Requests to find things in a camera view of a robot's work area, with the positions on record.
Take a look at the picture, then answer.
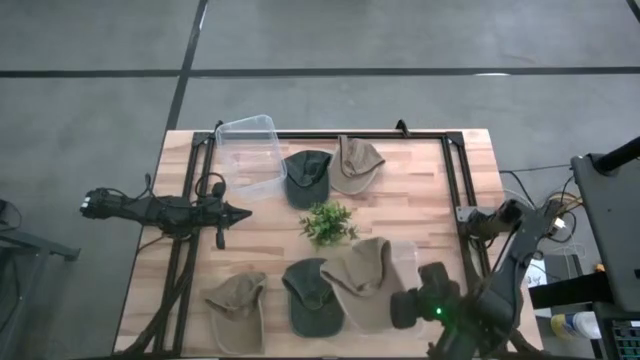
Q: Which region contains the black aluminium frame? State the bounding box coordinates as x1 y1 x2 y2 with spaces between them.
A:
119 130 501 357

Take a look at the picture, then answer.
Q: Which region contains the grey equipment cabinet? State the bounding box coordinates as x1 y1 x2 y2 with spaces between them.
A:
571 152 640 314

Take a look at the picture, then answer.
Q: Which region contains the black cable loop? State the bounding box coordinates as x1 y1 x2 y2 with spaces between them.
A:
193 171 227 200

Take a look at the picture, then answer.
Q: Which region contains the white and yellow bottle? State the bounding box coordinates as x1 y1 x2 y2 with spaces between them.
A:
549 310 604 341

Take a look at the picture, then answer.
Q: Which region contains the beige cap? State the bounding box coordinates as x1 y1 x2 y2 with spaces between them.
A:
202 271 270 355
328 134 386 196
319 236 419 335

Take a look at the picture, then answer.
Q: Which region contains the dark green cap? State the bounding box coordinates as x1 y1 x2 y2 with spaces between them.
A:
283 149 334 210
281 257 346 339

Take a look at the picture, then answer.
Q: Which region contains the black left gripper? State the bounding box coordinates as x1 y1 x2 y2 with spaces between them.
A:
197 197 253 250

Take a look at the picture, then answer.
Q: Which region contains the black pole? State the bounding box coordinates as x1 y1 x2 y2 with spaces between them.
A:
592 135 640 175

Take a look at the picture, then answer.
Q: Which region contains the grey metal bracket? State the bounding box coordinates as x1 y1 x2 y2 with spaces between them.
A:
455 205 484 225

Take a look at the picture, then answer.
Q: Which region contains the grey metal stand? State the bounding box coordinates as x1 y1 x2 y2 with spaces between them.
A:
0 199 81 262

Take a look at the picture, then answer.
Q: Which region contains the black horizontal bar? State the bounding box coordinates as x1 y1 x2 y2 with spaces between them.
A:
528 272 614 310

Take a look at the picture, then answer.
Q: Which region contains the small green artificial plant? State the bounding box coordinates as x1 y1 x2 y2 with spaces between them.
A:
298 199 360 249

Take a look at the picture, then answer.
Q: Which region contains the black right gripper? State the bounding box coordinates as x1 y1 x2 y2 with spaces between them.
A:
390 261 462 330

